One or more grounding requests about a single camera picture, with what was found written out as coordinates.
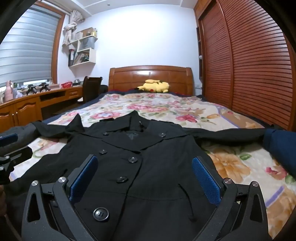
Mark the dark grey garment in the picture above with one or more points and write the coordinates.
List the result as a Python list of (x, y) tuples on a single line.
[(18, 129)]

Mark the dark brown chair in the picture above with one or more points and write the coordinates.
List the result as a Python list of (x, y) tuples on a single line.
[(91, 89)]

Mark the yellow plush toy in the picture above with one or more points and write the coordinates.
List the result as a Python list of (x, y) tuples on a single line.
[(155, 87)]

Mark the black stand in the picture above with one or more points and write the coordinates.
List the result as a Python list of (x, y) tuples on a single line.
[(44, 87), (31, 89)]

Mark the grey window blind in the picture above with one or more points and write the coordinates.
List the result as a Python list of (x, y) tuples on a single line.
[(25, 51)]

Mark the white wall shelf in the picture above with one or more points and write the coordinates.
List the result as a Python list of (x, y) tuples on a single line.
[(90, 56)]

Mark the wooden desk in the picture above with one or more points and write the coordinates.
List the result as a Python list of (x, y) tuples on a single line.
[(25, 109)]

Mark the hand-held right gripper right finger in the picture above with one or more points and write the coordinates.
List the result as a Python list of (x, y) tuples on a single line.
[(205, 180)]

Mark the pink figure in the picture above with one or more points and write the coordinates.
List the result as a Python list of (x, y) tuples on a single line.
[(8, 92)]

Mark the navy blue garment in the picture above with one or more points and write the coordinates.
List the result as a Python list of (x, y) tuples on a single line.
[(282, 146)]

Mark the red basket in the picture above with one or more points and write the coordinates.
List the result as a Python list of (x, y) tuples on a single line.
[(66, 85)]

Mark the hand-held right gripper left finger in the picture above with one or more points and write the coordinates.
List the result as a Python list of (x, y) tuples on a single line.
[(84, 178)]

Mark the wooden louvered wardrobe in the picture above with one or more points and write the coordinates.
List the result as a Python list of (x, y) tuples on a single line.
[(249, 69)]

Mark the black buttoned coat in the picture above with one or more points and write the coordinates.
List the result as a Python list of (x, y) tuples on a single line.
[(138, 143)]

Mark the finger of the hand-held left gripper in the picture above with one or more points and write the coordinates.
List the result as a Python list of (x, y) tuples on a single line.
[(17, 154), (9, 139)]

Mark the cream hanging cloth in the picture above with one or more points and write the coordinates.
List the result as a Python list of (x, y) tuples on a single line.
[(69, 30)]

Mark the wooden bed headboard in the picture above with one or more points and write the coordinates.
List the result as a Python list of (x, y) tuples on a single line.
[(129, 78)]

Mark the floral blanket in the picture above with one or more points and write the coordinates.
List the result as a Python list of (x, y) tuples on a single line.
[(231, 162)]

